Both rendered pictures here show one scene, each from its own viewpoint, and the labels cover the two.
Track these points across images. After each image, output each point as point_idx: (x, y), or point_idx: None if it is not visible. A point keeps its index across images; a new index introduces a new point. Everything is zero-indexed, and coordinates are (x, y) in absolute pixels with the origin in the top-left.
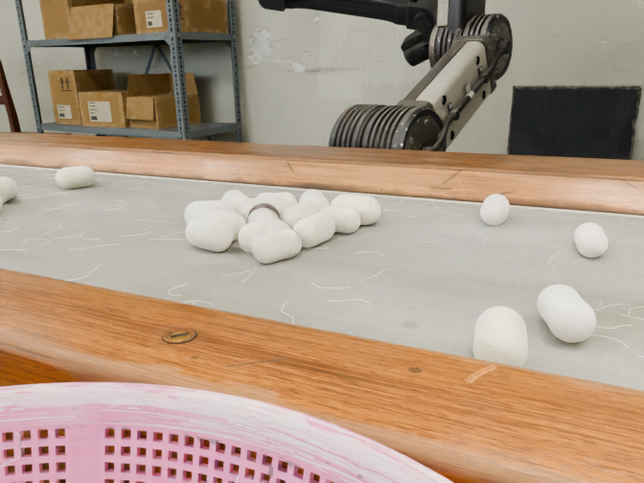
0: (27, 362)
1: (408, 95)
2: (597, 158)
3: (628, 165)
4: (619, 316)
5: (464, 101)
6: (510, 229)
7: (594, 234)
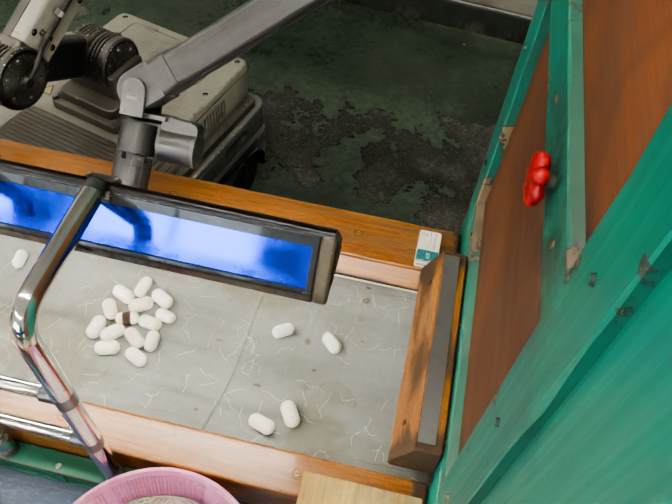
0: None
1: (6, 27)
2: (80, 156)
3: (85, 170)
4: (0, 312)
5: (55, 23)
6: (3, 237)
7: (15, 262)
